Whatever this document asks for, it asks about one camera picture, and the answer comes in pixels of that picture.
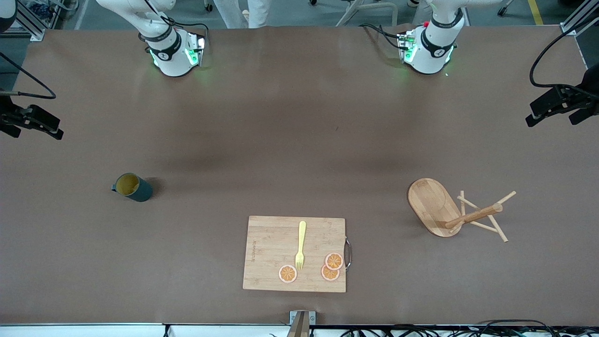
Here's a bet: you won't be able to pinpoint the black left base cable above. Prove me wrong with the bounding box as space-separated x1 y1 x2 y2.
363 23 404 50

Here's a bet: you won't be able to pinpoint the black cable bundle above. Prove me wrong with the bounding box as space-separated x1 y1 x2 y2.
339 320 599 337

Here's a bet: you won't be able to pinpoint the grey metal mount bracket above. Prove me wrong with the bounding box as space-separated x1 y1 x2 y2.
289 310 316 325

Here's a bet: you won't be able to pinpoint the person in white trousers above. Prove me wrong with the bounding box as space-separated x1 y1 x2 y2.
213 0 273 29

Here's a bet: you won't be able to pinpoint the wooden cup rack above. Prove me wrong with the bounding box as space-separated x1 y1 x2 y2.
407 178 517 243

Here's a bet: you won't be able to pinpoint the aluminium camera mount profile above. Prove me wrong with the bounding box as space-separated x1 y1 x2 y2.
285 313 310 337

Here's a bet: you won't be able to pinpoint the black base cable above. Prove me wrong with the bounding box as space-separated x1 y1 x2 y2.
363 23 404 50
140 0 210 52

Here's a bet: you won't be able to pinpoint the aluminium frame profile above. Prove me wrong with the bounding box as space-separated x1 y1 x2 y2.
0 0 47 42
559 7 599 36

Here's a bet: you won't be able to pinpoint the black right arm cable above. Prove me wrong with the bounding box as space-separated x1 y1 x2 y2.
0 51 57 100

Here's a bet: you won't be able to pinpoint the bamboo cutting board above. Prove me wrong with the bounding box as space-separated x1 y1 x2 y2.
242 215 347 293

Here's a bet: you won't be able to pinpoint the yellow plastic fork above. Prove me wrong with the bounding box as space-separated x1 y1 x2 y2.
294 220 307 271

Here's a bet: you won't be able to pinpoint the teal mug yellow inside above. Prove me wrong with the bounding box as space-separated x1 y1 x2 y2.
111 173 153 203

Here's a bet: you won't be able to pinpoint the black right base cable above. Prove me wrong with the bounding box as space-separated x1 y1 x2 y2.
140 0 210 52

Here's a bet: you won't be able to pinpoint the grey metal stand legs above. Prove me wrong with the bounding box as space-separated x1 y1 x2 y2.
335 0 399 27

